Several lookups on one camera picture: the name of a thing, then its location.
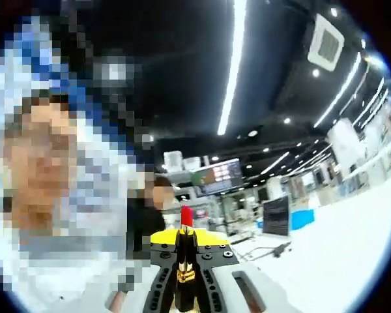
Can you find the black and gold lipstick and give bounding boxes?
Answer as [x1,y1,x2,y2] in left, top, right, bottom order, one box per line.
[175,205,197,313]

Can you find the background equipment rack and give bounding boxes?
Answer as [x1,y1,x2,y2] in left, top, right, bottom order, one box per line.
[195,192,265,236]

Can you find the black power adapter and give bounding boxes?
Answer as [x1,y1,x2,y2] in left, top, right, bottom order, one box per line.
[272,243,289,259]

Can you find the silver laptop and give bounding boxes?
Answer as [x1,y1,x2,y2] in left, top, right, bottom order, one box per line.
[261,195,291,237]

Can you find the overhead display screen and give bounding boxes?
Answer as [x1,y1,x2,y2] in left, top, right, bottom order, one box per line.
[191,158,243,197]

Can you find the blue plastic bin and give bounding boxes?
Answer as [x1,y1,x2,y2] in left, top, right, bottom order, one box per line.
[291,209,315,230]

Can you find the white storage boxes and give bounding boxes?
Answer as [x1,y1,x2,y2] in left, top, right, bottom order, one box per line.
[163,150,184,173]

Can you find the long ceiling light strip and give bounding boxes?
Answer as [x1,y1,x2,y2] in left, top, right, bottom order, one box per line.
[216,0,248,136]

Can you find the curved ceiling light strip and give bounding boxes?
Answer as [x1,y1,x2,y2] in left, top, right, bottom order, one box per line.
[313,52,363,128]

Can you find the white ceiling air conditioner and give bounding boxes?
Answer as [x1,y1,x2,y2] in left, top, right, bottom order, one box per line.
[307,13,345,72]

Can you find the grey adapter cable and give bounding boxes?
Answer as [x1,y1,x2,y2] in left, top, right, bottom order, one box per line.
[237,245,276,262]

